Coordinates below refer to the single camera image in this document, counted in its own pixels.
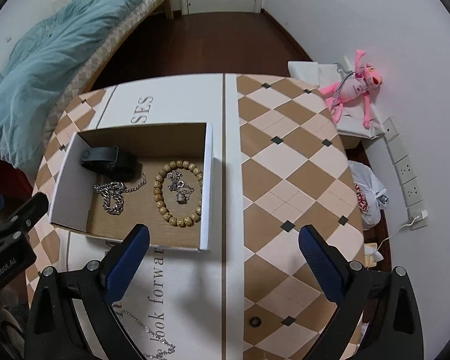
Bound checkered tablecloth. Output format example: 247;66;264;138
26;73;364;359

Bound black smart band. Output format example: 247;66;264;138
80;146;140;182

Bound white cloth covered box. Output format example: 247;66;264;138
288;61;385;140

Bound thin silver necklace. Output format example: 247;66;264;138
118;308;177;360

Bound thick silver chain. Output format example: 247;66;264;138
92;172;147;217

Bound white charger cable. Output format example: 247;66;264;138
370;209;429;261

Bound teal blanket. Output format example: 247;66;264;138
0;0;157;175

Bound wooden bead bracelet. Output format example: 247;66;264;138
152;159;204;229

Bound silver pendant necklace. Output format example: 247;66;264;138
166;169;197;206

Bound wall power socket strip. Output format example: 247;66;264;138
382;117;428;230

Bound white plastic bag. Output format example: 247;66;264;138
349;161;389;230

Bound yellow tissue box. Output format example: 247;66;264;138
364;243;378;268

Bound white cardboard box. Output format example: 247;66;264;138
49;123;214;250

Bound pink panther plush toy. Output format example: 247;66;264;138
319;49;383;129

